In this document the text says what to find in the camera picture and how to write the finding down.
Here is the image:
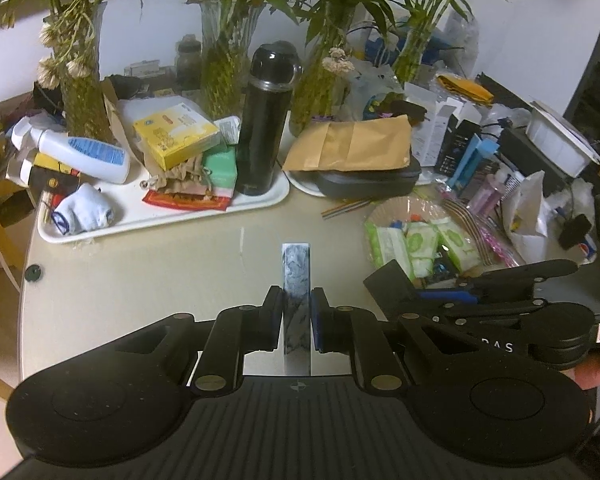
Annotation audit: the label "dark glass jar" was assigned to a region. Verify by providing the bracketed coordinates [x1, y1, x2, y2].
[175, 34, 203, 93]

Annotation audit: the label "green box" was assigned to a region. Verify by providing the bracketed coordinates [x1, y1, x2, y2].
[202, 144, 239, 199]

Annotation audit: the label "brown paper envelope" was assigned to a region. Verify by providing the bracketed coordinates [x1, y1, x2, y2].
[282, 114, 412, 174]

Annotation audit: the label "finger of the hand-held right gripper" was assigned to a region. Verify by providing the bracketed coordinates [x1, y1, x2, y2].
[363, 258, 580, 311]
[400, 297, 551, 326]

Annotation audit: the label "white spray bottle blue label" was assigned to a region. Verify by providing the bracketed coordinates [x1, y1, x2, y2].
[10, 117, 131, 185]

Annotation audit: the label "black packet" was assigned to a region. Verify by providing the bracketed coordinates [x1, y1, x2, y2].
[429, 254, 457, 287]

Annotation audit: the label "black thermos bottle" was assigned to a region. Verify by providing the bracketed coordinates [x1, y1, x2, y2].
[234, 40, 304, 197]

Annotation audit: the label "white tray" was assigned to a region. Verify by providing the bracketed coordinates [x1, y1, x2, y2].
[37, 169, 291, 245]

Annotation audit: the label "yellow box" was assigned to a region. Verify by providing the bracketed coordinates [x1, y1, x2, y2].
[132, 102, 221, 171]

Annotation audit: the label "pink bottle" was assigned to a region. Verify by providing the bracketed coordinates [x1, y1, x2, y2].
[466, 166, 524, 217]

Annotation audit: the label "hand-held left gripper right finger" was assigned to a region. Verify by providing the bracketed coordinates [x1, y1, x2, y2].
[310, 287, 481, 396]

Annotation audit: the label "white takeaway container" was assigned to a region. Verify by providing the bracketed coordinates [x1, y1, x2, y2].
[524, 99, 600, 177]

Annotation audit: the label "white sock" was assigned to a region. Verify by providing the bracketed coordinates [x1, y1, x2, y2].
[51, 183, 116, 236]

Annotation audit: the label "dark grey case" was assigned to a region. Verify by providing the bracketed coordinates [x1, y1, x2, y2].
[313, 157, 422, 199]

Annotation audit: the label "black tall box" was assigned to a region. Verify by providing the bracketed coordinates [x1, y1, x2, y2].
[434, 119, 482, 177]

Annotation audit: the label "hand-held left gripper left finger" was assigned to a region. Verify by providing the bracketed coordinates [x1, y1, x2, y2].
[112, 285, 286, 394]

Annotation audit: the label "clear plastic bag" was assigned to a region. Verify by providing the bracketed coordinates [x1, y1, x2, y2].
[346, 59, 407, 122]

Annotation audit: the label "glass vase with dried flowers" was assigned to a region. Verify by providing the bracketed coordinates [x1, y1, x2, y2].
[54, 1, 114, 144]

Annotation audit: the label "clear ribbed plastic dish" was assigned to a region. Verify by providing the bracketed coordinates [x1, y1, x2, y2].
[363, 195, 487, 287]

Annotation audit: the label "grey marbled bar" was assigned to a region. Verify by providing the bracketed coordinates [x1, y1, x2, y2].
[279, 242, 314, 377]

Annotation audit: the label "striped chopsticks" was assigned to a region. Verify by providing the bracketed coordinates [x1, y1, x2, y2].
[321, 198, 372, 220]

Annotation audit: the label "white sachet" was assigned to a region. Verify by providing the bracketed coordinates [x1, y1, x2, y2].
[214, 115, 243, 147]

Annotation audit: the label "black and gold box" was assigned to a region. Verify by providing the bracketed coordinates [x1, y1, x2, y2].
[7, 152, 82, 197]

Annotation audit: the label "white plastic bag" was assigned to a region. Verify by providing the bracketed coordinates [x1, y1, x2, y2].
[501, 169, 552, 252]

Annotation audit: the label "brown paper bag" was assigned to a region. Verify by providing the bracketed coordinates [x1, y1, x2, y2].
[102, 77, 147, 167]

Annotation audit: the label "blue tall box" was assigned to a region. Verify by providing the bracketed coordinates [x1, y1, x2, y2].
[451, 134, 502, 192]

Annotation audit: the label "glass vase with green stems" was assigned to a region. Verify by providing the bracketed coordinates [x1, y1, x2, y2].
[391, 14, 437, 87]
[289, 34, 349, 137]
[199, 0, 267, 122]

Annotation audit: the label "red packet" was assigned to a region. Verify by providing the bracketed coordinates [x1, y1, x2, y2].
[142, 189, 231, 212]

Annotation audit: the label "yellow cloth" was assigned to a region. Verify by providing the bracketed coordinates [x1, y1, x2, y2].
[436, 73, 497, 104]

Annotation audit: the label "white tall box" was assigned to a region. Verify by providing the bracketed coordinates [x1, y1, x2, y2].
[411, 81, 464, 164]

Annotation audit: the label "pink striped stick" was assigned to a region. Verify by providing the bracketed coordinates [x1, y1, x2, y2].
[441, 196, 524, 267]

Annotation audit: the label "green tissue packet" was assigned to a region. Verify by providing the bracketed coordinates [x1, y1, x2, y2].
[364, 222, 411, 282]
[437, 222, 482, 272]
[404, 222, 439, 279]

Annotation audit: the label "white plate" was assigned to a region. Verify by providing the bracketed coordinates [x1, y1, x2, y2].
[284, 169, 332, 197]

